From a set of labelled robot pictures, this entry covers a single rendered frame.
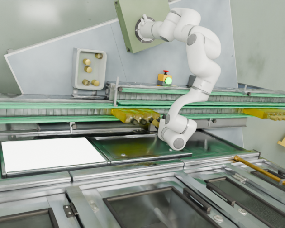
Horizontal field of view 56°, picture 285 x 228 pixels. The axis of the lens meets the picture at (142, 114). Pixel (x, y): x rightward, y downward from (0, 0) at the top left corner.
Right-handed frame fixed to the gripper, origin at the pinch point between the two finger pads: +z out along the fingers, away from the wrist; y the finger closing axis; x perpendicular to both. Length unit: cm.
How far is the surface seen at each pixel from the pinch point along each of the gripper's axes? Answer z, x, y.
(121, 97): 27.6, 16.6, 6.9
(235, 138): 74, -102, -27
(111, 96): 25.1, 23.6, 7.8
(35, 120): 8, 62, -5
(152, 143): 5.8, 0.1, -12.9
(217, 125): 50, -66, -11
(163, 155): -12.5, -0.7, -12.4
